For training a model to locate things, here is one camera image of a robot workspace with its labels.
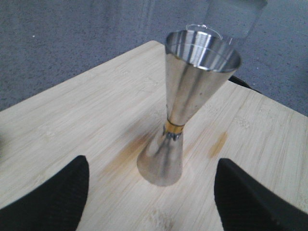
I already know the clear glass beaker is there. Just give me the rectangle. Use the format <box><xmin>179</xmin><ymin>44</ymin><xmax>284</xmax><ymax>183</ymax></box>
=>
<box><xmin>185</xmin><ymin>24</ymin><xmax>232</xmax><ymax>45</ymax></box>

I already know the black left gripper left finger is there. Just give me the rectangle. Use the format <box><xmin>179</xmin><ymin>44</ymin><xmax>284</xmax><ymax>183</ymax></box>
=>
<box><xmin>0</xmin><ymin>155</ymin><xmax>90</xmax><ymax>231</ymax></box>

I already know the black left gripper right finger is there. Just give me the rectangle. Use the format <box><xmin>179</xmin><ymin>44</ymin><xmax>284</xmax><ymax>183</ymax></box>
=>
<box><xmin>214</xmin><ymin>158</ymin><xmax>308</xmax><ymax>231</ymax></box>

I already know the steel double jigger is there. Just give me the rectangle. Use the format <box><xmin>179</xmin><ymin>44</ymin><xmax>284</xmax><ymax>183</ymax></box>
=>
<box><xmin>137</xmin><ymin>30</ymin><xmax>242</xmax><ymax>187</ymax></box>

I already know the wooden cutting board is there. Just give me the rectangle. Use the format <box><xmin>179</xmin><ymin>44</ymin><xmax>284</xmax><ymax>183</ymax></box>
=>
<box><xmin>0</xmin><ymin>41</ymin><xmax>308</xmax><ymax>231</ymax></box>

